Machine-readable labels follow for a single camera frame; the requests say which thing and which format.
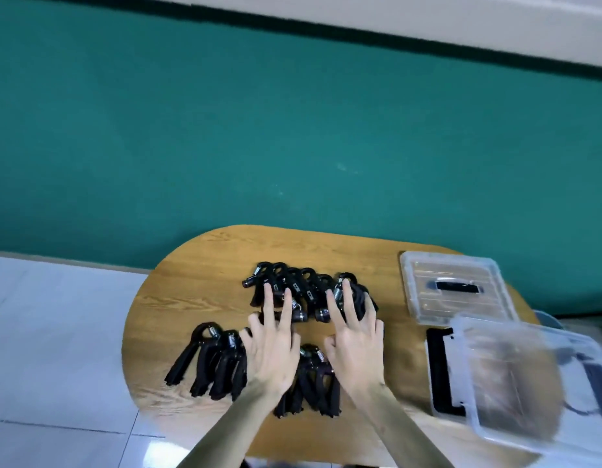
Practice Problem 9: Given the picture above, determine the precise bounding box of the person's left hand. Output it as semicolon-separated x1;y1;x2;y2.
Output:
239;282;302;401

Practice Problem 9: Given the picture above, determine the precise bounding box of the pale blue container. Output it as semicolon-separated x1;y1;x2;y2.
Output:
534;310;566;331

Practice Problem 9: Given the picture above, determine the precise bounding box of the clear plastic storage box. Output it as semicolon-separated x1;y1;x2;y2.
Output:
426;314;602;457

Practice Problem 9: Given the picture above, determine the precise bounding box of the person's left forearm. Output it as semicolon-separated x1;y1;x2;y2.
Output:
176;382;288;468

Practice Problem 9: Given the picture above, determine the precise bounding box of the clear plastic lid black handle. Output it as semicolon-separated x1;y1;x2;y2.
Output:
399;251;520;327

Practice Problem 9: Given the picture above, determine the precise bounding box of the person's right hand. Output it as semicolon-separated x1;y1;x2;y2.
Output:
324;279;385;388

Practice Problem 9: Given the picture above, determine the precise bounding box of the person's right forearm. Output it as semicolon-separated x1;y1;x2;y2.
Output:
340;379;454;468

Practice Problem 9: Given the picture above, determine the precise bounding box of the pile of black hand grippers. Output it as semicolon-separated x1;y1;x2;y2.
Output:
164;260;380;419

